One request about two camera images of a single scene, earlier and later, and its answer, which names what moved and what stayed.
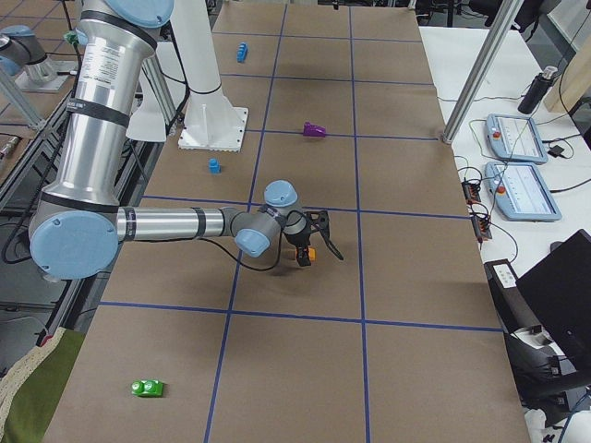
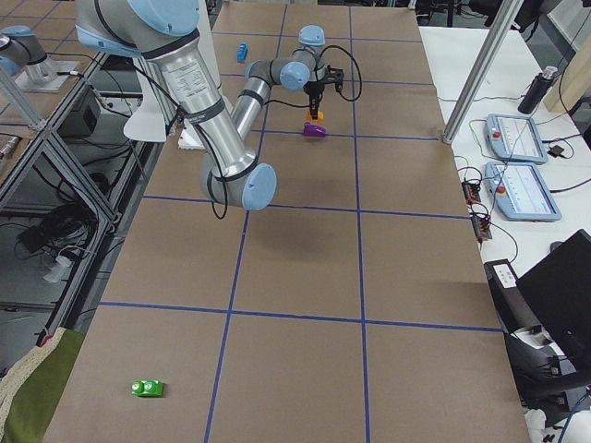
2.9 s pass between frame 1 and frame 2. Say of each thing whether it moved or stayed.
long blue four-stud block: stayed
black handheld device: stayed
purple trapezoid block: stayed
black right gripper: moved
